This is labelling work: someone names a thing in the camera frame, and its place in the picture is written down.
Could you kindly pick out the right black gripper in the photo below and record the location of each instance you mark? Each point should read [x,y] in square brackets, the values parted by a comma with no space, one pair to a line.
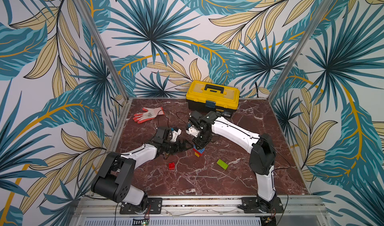
[201,140]

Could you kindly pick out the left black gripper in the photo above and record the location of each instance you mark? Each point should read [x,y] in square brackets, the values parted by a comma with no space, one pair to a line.
[180,149]

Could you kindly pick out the blue lego brick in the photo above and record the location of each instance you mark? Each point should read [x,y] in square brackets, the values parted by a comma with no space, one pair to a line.
[202,150]

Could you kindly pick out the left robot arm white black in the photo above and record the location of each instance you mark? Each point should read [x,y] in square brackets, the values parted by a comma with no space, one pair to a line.
[114,179]

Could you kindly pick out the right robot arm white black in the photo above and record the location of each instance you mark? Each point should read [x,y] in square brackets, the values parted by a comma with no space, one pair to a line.
[260,147]

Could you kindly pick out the small red lego brick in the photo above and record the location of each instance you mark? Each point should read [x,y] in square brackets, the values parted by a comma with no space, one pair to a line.
[172,166]

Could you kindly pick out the long green lego brick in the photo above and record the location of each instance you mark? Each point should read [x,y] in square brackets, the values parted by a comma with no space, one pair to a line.
[222,164]

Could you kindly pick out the red white work glove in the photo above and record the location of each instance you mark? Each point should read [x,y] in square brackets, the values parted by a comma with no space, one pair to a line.
[148,114]

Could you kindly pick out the yellow black toolbox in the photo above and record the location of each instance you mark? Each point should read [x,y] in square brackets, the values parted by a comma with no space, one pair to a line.
[205,97]

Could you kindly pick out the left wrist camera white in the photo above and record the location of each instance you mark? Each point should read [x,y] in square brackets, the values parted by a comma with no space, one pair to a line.
[174,133]

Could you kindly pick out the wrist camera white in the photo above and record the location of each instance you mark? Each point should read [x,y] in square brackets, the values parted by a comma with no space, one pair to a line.
[193,131]
[174,133]

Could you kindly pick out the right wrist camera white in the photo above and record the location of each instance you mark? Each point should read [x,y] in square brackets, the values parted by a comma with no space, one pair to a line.
[193,131]

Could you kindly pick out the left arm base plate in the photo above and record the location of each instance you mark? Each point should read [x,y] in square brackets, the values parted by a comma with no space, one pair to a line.
[152,206]

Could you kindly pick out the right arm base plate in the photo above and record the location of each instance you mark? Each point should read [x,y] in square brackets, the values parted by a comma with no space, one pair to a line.
[257,205]

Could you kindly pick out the aluminium front frame rail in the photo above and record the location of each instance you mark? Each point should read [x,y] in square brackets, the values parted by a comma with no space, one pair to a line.
[204,211]

